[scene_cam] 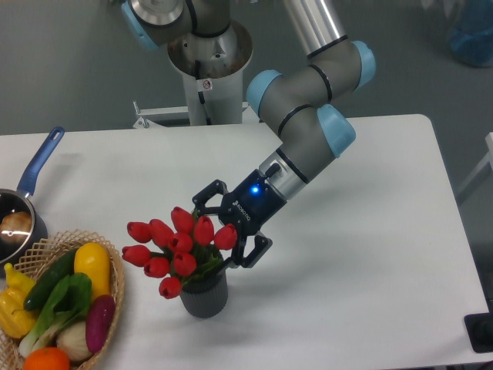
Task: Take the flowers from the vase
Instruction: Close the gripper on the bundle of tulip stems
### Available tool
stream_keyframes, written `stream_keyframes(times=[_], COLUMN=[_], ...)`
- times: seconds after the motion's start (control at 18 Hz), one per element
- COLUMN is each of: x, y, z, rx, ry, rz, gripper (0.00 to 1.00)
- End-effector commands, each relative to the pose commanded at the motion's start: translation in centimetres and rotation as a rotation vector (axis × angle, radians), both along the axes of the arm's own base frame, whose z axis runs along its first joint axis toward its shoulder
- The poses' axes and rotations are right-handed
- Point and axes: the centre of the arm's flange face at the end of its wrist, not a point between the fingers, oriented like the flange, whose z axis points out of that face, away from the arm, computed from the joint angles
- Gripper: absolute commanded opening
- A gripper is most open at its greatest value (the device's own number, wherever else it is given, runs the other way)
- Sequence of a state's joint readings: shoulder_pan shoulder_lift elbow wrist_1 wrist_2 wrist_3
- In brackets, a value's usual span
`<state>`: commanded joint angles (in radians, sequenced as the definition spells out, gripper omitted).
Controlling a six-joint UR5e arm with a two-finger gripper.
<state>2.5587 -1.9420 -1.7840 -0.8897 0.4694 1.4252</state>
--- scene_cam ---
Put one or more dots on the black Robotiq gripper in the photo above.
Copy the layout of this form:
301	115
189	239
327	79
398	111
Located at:
248	207

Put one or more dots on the red tulip bouquet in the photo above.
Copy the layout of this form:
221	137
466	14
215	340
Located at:
179	255

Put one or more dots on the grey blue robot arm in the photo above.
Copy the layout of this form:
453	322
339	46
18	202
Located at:
297	108

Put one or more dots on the dark grey ribbed vase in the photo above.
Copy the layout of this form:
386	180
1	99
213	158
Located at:
205	292

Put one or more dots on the yellow squash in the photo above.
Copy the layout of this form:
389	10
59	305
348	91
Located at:
93	260

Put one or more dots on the purple eggplant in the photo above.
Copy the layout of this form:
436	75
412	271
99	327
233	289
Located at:
98	322

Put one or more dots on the green bok choy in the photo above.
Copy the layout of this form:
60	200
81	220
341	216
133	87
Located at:
69	301

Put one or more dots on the green cucumber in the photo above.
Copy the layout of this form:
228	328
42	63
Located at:
39	294

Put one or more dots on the white garlic bulb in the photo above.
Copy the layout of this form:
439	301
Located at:
72	341

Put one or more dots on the woven wicker basket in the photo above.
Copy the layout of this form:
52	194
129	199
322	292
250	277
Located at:
38	258

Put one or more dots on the bread roll in pan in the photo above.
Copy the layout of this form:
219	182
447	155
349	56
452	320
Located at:
16	227

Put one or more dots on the orange fruit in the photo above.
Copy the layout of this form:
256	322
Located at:
50	358

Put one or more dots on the yellow bell pepper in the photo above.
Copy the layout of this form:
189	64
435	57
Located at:
16	322

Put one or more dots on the black device at table edge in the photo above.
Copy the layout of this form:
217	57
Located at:
479	329

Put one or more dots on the blue bag in background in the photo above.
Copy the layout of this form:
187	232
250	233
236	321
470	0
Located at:
470	35

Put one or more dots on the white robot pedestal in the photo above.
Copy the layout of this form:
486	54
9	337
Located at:
212	75

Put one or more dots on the blue handled saucepan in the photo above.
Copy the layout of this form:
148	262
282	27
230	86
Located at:
17	200

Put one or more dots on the white furniture frame at right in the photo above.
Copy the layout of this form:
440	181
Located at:
479	174

